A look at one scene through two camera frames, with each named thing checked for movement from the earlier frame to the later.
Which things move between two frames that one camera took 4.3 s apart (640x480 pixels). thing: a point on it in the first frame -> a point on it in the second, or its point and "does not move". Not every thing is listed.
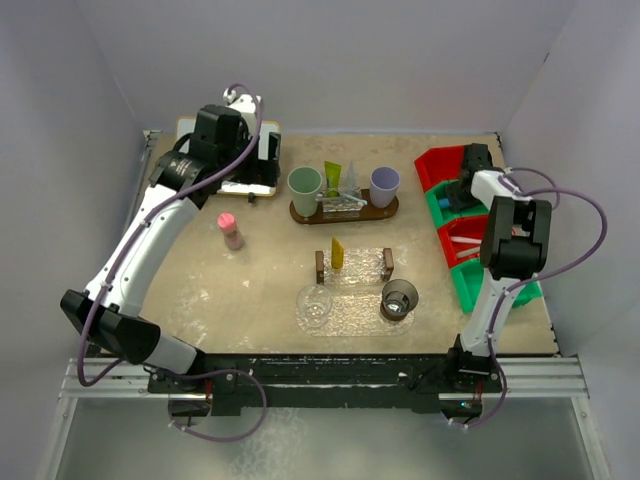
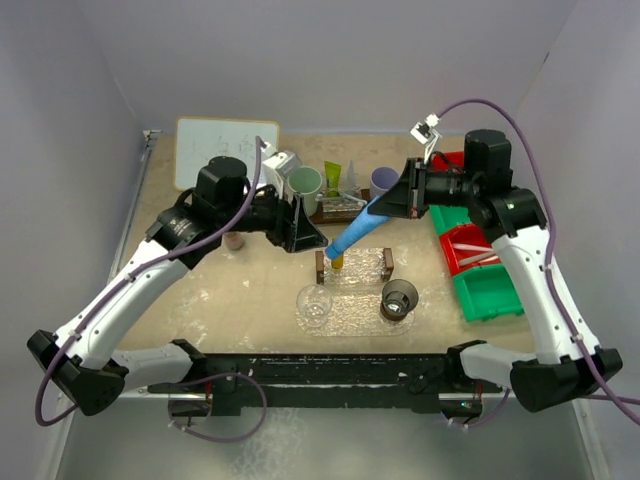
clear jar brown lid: [362, 266] does not move
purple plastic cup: [384, 182] does not move
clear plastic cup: [314, 303] does not move
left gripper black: [263, 172] -> [290, 219]
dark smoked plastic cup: [398, 298] does not move
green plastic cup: [305, 182] does not move
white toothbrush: [470, 251] -> [470, 260]
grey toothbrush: [319, 197] -> [361, 201]
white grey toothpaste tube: [351, 183] does not move
